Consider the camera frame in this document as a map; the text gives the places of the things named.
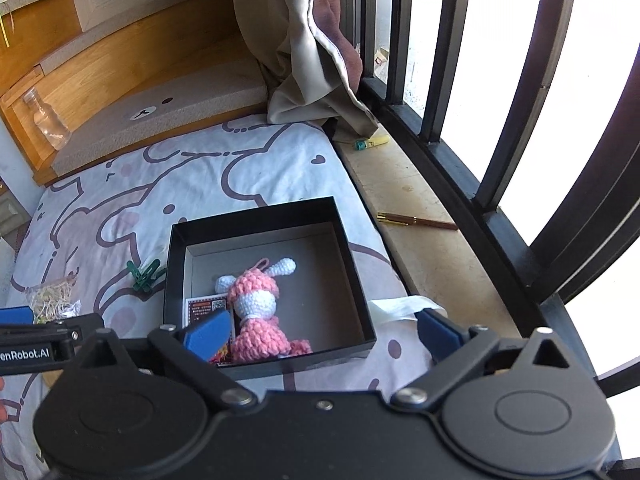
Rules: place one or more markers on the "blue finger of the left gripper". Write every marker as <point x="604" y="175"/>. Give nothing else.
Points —
<point x="16" y="315"/>

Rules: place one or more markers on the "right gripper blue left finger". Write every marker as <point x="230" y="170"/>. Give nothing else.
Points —
<point x="209" y="335"/>

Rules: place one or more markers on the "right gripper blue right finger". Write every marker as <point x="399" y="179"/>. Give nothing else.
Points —
<point x="438" y="334"/>

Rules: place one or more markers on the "bag of cream beaded cords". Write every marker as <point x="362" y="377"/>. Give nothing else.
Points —
<point x="53" y="301"/>

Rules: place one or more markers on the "colourful card box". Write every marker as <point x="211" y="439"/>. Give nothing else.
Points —
<point x="206" y="304"/>

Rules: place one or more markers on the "pink white crochet bunny doll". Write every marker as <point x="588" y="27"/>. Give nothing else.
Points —
<point x="253" y="297"/>

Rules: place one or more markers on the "person's hand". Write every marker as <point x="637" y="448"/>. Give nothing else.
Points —
<point x="3" y="412"/>

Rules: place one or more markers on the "green clothes pegs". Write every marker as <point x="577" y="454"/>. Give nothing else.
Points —
<point x="144" y="278"/>

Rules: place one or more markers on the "cream drawer cabinet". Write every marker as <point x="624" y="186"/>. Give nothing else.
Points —
<point x="13" y="218"/>

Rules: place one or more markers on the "black open gift box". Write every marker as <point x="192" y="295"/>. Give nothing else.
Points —
<point x="322" y="301"/>

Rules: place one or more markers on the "brown gold pen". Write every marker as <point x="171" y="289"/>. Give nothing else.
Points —
<point x="402" y="220"/>

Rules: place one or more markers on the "clear plastic bottle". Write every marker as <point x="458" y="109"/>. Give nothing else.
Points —
<point x="46" y="120"/>

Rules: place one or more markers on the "black window bars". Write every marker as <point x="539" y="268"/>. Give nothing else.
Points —
<point x="523" y="116"/>

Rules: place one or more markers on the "yellow green small item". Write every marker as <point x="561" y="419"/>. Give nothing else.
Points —
<point x="374" y="141"/>

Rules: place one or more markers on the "wooden bay window seat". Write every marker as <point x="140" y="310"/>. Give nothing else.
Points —
<point x="79" y="71"/>

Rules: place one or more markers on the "beige curtain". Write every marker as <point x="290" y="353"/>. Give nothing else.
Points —
<point x="311" y="70"/>

